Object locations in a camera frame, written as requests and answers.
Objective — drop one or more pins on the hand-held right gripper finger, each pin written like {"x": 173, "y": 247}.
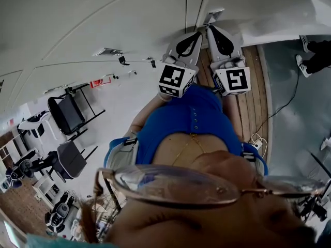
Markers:
{"x": 236, "y": 45}
{"x": 213, "y": 50}

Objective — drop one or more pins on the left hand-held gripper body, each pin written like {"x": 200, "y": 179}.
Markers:
{"x": 175, "y": 79}

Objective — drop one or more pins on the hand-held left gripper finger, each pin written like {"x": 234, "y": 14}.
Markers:
{"x": 172, "y": 50}
{"x": 196, "y": 53}

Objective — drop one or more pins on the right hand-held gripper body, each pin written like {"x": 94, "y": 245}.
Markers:
{"x": 232, "y": 81}

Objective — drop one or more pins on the person's left forearm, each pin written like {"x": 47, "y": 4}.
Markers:
{"x": 151, "y": 107}

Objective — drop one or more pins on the person's right forearm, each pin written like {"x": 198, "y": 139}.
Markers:
{"x": 231, "y": 106}

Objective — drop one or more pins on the small black-headed key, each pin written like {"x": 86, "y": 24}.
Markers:
{"x": 115, "y": 76}
{"x": 152, "y": 63}
{"x": 122, "y": 60}

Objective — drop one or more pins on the white partition panel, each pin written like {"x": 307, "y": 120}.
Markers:
{"x": 284, "y": 27}

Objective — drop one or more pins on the white power strip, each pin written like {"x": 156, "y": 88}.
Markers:
{"x": 258, "y": 143}

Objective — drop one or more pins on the person's neck and chest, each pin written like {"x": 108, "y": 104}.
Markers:
{"x": 175, "y": 148}

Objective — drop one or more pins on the thin-rimmed eyeglasses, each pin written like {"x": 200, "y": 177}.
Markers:
{"x": 168, "y": 185}

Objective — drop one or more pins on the black folding chair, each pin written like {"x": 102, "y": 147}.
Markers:
{"x": 68, "y": 115}

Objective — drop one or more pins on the grey folding chair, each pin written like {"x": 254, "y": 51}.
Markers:
{"x": 72, "y": 159}

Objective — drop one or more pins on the white chair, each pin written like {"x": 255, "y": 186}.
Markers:
{"x": 33, "y": 125}

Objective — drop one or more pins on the person's head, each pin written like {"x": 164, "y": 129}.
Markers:
{"x": 181, "y": 229}

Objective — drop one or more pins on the black tripod stand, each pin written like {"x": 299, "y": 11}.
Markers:
{"x": 314, "y": 208}

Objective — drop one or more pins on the white shelving unit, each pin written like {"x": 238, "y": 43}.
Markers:
{"x": 45, "y": 190}
{"x": 13, "y": 146}

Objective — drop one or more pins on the black and white robot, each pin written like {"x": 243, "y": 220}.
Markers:
{"x": 19, "y": 174}
{"x": 60, "y": 210}

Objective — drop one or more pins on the teal headband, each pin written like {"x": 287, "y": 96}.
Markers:
{"x": 51, "y": 241}

